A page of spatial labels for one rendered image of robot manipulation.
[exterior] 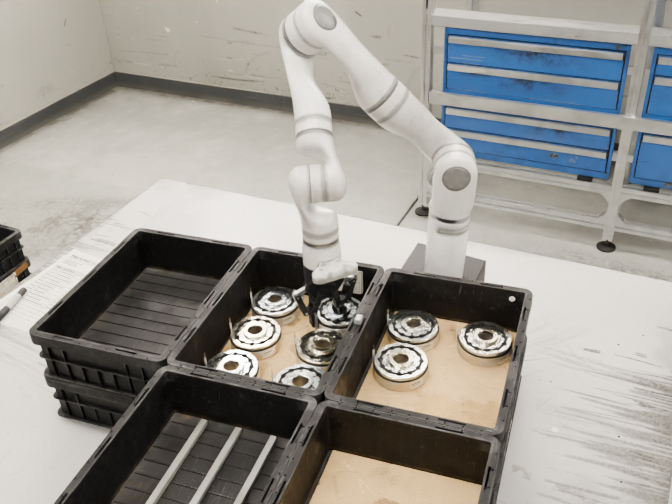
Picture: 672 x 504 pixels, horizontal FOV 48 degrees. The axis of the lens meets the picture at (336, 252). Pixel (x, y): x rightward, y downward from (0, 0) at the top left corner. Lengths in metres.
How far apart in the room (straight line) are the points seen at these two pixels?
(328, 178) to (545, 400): 0.65
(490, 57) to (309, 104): 1.85
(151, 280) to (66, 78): 3.44
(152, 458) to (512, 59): 2.28
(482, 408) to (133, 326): 0.74
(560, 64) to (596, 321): 1.50
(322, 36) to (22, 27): 3.54
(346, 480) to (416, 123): 0.72
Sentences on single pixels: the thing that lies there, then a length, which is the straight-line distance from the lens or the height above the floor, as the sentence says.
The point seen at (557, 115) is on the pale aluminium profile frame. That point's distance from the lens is 3.17.
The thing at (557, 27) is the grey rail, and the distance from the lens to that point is 3.08.
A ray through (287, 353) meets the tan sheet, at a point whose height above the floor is 0.83.
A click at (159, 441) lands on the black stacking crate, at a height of 0.83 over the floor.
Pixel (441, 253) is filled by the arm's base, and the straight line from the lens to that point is 1.70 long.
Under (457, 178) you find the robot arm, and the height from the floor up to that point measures 1.08.
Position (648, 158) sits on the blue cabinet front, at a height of 0.44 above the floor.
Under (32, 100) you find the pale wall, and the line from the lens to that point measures 4.95.
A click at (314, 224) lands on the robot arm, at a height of 1.10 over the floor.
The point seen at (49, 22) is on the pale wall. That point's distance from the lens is 5.01.
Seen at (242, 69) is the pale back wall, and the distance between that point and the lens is 4.80.
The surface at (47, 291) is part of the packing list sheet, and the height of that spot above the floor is 0.70.
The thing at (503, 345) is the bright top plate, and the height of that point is 0.86.
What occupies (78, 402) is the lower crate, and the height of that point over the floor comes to 0.76.
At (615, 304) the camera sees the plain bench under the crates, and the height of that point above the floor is 0.70.
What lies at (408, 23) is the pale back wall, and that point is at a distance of 4.21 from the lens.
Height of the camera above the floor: 1.82
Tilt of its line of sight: 33 degrees down
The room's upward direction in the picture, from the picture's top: 3 degrees counter-clockwise
